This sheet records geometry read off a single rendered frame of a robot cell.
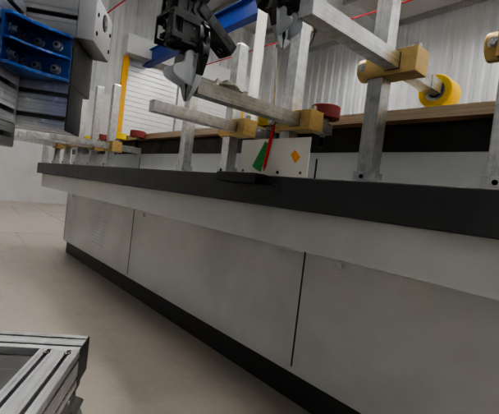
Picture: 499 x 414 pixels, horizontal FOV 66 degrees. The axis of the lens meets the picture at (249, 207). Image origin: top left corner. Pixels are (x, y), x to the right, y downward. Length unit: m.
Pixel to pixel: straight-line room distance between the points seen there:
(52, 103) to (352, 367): 0.97
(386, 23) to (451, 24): 8.70
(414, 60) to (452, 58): 8.42
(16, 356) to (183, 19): 0.83
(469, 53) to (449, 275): 8.47
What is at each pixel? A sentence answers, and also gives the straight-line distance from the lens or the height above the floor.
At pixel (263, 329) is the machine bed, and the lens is 1.38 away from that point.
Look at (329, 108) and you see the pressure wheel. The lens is 1.05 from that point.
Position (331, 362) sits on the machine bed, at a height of 0.19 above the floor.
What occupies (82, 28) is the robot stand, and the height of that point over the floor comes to 0.92.
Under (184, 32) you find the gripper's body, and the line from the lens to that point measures 0.78.
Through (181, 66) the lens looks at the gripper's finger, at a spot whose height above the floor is 0.87.
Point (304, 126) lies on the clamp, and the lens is 0.97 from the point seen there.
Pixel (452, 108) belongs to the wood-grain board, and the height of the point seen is 0.89.
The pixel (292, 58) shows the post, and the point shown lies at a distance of 1.07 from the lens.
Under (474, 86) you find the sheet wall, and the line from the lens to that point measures 8.87.
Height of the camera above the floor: 0.64
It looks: 2 degrees down
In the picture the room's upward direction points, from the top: 7 degrees clockwise
